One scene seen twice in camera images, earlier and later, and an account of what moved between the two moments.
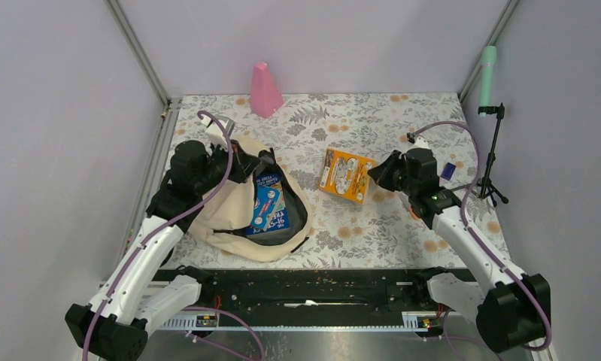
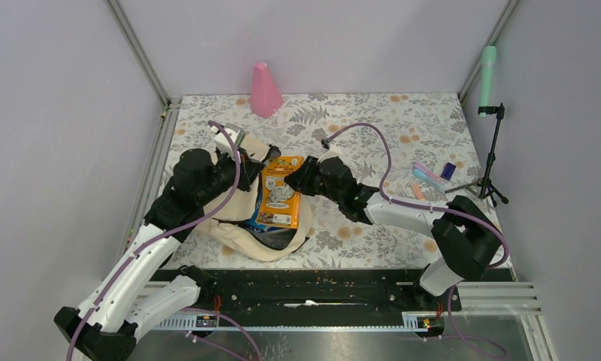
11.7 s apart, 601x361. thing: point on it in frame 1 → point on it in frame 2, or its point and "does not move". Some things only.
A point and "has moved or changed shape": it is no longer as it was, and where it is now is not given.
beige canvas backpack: [223, 227] does not move
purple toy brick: [448, 171] does not move
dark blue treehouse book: [278, 220] → [253, 225]
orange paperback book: [344, 174] has moved or changed shape
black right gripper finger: [383, 174] → [301, 180]
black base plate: [314, 297] does not move
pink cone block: [265, 98] does not move
